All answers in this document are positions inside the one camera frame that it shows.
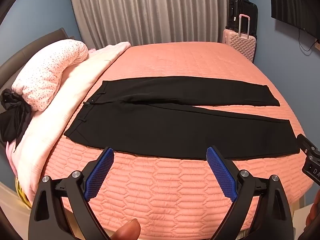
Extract wall television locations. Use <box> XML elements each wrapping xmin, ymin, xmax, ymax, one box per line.
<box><xmin>268</xmin><ymin>0</ymin><xmax>320</xmax><ymax>40</ymax></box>

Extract grey curtain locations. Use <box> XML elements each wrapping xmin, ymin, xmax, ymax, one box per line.
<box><xmin>68</xmin><ymin>0</ymin><xmax>238</xmax><ymax>49</ymax></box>

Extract pink quilted bedspread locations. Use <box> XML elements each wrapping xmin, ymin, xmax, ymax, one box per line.
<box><xmin>42</xmin><ymin>42</ymin><xmax>314</xmax><ymax>233</ymax></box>

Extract black suitcase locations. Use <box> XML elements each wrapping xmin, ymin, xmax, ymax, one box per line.
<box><xmin>225</xmin><ymin>0</ymin><xmax>258</xmax><ymax>37</ymax></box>

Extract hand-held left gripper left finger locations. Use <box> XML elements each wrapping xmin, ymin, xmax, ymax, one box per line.
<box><xmin>28</xmin><ymin>147</ymin><xmax>115</xmax><ymax>240</ymax></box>

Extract pink suitcase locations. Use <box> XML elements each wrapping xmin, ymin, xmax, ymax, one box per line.
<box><xmin>222</xmin><ymin>14</ymin><xmax>257</xmax><ymax>63</ymax></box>

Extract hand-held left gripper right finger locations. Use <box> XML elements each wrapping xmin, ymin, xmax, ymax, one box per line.
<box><xmin>206</xmin><ymin>145</ymin><xmax>294</xmax><ymax>240</ymax></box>

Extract person's left hand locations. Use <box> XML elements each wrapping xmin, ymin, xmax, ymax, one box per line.
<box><xmin>115</xmin><ymin>218</ymin><xmax>141</xmax><ymax>240</ymax></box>

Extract yellow bag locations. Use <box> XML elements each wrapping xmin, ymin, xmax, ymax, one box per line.
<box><xmin>15</xmin><ymin>176</ymin><xmax>32</xmax><ymax>209</ymax></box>

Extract grey headboard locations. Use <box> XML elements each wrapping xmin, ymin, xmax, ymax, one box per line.
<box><xmin>0</xmin><ymin>27</ymin><xmax>75</xmax><ymax>90</ymax></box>

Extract pink dotted pillow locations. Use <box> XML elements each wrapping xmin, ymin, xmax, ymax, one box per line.
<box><xmin>11</xmin><ymin>39</ymin><xmax>88</xmax><ymax>112</ymax></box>

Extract black cloth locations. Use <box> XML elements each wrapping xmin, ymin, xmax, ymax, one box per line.
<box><xmin>0</xmin><ymin>89</ymin><xmax>33</xmax><ymax>153</ymax></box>

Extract black pants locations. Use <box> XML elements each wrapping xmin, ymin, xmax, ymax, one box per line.
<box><xmin>64</xmin><ymin>75</ymin><xmax>300</xmax><ymax>161</ymax></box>

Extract person's right hand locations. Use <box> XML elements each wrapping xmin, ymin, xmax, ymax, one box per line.
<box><xmin>305</xmin><ymin>202</ymin><xmax>320</xmax><ymax>227</ymax></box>

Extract light pink blanket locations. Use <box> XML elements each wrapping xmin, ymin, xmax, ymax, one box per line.
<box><xmin>5</xmin><ymin>42</ymin><xmax>132</xmax><ymax>202</ymax></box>

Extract black cable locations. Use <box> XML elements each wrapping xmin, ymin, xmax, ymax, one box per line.
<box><xmin>298</xmin><ymin>27</ymin><xmax>318</xmax><ymax>53</ymax></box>

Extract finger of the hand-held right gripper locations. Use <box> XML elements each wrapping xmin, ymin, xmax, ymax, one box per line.
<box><xmin>296</xmin><ymin>134</ymin><xmax>320</xmax><ymax>160</ymax></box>

